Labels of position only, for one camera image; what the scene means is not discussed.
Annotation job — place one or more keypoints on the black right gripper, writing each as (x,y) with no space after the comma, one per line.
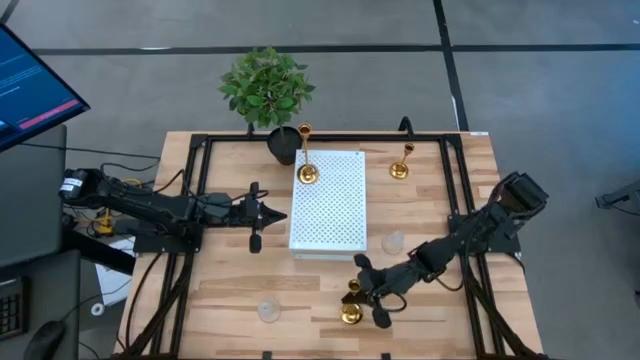
(395,277)

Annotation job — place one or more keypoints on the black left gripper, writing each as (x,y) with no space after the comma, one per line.
(250,210)

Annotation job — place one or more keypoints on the tall gold candlestick holder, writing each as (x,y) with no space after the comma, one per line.
(307,173)
(351,314)

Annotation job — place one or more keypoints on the clear glass candle holder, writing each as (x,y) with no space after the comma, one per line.
(393,242)
(269,310)

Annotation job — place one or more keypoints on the small gold candlestick holder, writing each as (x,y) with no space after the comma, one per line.
(399,171)

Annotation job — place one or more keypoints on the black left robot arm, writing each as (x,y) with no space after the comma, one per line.
(150,205)

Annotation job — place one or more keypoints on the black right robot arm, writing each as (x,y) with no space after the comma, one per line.
(480,225)

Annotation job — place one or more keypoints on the white perforated metal shelf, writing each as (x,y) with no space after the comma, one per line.
(330,215)

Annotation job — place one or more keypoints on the black plant pot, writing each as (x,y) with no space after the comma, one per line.
(284,147)

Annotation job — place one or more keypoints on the green leafy plant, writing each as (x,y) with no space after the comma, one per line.
(267,87)

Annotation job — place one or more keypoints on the white paper sheet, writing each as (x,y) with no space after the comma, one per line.
(117,280)

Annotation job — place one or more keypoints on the white tape roll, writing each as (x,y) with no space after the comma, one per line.
(97,309)

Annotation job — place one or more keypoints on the dark grey desk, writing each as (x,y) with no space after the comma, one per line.
(30,200)

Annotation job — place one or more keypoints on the black computer mouse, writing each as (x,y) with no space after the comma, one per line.
(45,340)

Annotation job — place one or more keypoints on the black stand leg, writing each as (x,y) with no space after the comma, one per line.
(617,197)

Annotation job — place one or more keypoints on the blue screen monitor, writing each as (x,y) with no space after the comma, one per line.
(30,85)

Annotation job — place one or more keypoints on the black keyboard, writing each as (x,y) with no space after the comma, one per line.
(10,310)

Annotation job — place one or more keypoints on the black metal table frame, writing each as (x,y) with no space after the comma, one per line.
(375,136)

